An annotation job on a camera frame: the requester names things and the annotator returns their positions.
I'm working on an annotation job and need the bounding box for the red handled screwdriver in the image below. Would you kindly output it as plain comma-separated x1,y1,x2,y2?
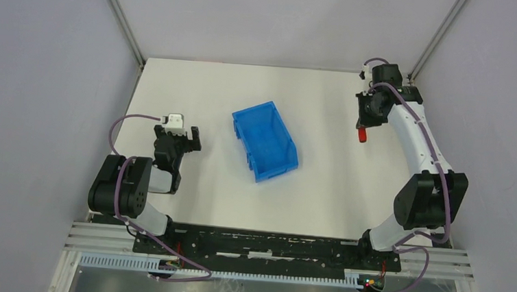
357,127,368,143

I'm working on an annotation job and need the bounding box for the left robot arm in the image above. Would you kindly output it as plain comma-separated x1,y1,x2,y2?
88,125,202,236

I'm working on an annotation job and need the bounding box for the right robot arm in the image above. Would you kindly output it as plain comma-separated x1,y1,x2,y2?
355,58,469,256

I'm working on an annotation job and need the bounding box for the blue plastic storage bin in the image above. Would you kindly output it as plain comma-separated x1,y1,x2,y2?
232,101,299,182

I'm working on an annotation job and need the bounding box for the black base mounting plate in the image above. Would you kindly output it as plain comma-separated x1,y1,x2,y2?
130,219,404,286

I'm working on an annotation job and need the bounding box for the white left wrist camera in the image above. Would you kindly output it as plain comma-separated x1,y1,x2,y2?
160,113,186,136

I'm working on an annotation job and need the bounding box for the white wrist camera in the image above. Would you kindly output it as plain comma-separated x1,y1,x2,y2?
160,113,186,136
359,66,372,82

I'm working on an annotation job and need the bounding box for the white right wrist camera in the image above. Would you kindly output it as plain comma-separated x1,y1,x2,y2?
359,66,372,82

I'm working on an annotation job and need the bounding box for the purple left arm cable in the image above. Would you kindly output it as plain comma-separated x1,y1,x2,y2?
98,112,223,285

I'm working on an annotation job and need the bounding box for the white slotted cable duct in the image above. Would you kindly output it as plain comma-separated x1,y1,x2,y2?
79,253,363,290

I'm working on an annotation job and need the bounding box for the aluminium front frame rail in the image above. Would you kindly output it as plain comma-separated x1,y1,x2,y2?
64,222,474,282

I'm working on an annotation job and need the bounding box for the left aluminium corner post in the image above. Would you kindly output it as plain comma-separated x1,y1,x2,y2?
107,0,146,71

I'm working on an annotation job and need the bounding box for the aluminium corner post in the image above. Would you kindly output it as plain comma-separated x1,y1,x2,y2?
107,0,146,71
407,0,469,83

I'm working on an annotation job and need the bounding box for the right aluminium corner post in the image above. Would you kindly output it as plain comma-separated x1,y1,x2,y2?
407,0,469,83

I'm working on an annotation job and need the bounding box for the right aluminium side rail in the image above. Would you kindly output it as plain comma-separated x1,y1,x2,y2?
389,86,468,244

